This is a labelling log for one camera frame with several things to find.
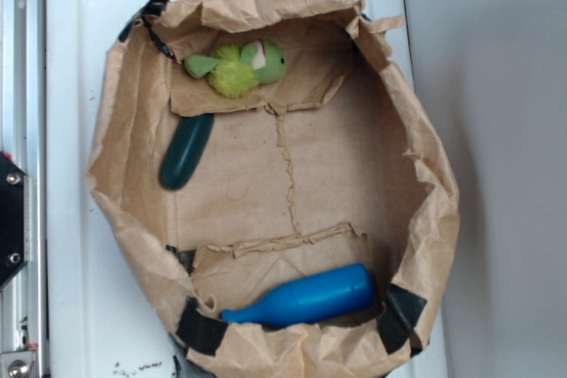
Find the green plush animal toy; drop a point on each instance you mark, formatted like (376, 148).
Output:
(233, 70)

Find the brown paper bag lined bin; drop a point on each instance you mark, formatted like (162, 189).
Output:
(193, 256)

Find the dark green plastic cucumber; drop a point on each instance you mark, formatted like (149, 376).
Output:
(185, 150)

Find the blue plastic toy bottle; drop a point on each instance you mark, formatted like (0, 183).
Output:
(310, 299)

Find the white plastic container lid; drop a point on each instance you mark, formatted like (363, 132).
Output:
(75, 263)

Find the black metal bracket plate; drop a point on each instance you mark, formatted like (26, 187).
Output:
(13, 216)

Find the aluminium frame rail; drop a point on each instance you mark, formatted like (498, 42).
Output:
(24, 302)

